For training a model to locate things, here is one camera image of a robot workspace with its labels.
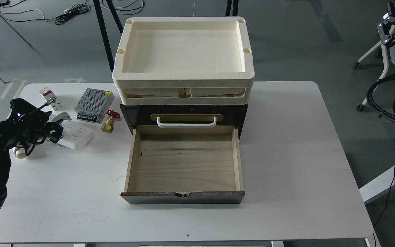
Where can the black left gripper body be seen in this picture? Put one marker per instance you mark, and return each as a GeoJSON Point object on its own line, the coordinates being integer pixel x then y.
{"type": "Point", "coordinates": [26, 125]}

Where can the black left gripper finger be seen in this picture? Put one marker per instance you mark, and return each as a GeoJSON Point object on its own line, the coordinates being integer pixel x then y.
{"type": "Point", "coordinates": [53, 139]}
{"type": "Point", "coordinates": [54, 130]}

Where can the white power strip with cable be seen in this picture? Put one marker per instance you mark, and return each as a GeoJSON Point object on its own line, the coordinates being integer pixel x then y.
{"type": "Point", "coordinates": [74, 136]}

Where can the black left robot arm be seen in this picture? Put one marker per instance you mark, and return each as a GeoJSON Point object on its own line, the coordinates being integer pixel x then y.
{"type": "Point", "coordinates": [5, 164]}

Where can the white plastic pipe valve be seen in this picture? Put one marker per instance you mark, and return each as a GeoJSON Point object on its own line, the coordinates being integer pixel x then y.
{"type": "Point", "coordinates": [19, 152]}

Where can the white red circuit breaker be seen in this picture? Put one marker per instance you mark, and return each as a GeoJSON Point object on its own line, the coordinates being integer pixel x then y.
{"type": "Point", "coordinates": [48, 95]}

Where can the silver mesh power supply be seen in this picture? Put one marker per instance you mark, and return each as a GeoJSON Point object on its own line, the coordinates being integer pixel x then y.
{"type": "Point", "coordinates": [93, 105]}

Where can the open wooden drawer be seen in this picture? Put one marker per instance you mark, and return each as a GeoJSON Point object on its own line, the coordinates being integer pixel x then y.
{"type": "Point", "coordinates": [184, 166]}

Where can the cream plastic tray top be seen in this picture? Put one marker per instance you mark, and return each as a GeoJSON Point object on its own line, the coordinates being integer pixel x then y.
{"type": "Point", "coordinates": [184, 61]}

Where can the brass valve red handle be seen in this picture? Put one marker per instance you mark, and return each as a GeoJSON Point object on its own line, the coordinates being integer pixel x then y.
{"type": "Point", "coordinates": [108, 126]}

